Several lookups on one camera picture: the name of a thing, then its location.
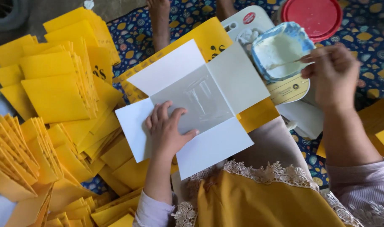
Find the red round lid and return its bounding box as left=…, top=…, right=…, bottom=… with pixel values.
left=280, top=0, right=343, bottom=43

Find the blue patterned floor mat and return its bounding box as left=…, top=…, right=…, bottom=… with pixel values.
left=81, top=0, right=384, bottom=195

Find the pile of yellow folded boxes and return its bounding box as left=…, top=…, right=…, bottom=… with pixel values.
left=0, top=6, right=150, bottom=227

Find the yellow printed cardboard sheet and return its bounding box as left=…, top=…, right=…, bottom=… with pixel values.
left=116, top=16, right=281, bottom=174

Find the white cardboard box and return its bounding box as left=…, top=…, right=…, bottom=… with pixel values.
left=115, top=38, right=271, bottom=181

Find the thin glue spreader stick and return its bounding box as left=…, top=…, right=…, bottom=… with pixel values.
left=268, top=57, right=310, bottom=70

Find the blue white glue tub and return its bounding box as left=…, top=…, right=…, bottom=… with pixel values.
left=251, top=21, right=316, bottom=83

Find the yellow lace-trimmed garment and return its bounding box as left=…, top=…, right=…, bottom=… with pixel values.
left=171, top=159, right=366, bottom=227

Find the person's left leg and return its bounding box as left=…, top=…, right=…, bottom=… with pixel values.
left=146, top=0, right=172, bottom=53

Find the black rubber tyre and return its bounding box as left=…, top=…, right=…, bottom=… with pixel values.
left=0, top=0, right=30, bottom=32

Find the person's left hand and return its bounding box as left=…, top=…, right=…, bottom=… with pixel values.
left=145, top=100, right=200, bottom=158

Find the white plastic board red sticker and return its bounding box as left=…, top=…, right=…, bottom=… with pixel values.
left=220, top=5, right=311, bottom=106

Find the person's right hand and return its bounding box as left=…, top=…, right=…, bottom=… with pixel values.
left=301, top=42, right=361, bottom=110

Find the white card sheet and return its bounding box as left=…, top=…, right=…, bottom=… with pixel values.
left=275, top=94, right=325, bottom=140

